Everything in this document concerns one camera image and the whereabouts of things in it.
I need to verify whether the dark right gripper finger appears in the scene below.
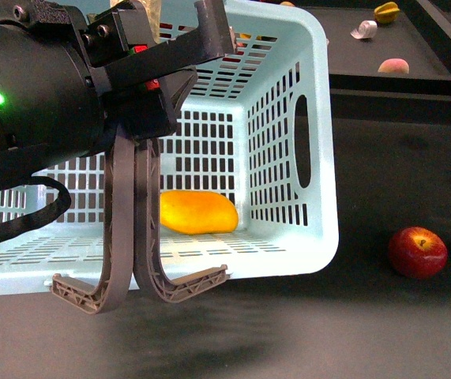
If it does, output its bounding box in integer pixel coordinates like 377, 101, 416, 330
133, 139, 230, 303
51, 126, 135, 314

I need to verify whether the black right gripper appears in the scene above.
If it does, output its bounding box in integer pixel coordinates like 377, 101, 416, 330
13, 1, 237, 139

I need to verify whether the yellow mango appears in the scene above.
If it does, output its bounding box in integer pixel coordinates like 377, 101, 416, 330
160, 190, 239, 235

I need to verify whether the light blue plastic basket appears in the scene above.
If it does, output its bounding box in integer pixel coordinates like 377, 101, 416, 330
0, 1, 338, 295

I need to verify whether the small orange brown fruit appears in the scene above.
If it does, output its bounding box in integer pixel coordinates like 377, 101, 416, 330
280, 1, 295, 7

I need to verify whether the pale peach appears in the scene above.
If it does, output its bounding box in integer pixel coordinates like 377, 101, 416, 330
378, 58, 410, 74

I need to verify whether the yellow starfruit right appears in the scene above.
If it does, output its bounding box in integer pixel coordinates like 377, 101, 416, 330
374, 2, 400, 24

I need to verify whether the red apple near front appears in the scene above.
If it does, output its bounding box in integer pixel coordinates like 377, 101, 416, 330
387, 227, 449, 280

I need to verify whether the black upper fruit tray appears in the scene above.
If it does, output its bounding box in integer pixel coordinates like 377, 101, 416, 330
296, 1, 451, 96

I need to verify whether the black cable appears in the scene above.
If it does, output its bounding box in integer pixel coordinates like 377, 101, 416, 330
0, 175, 73, 253

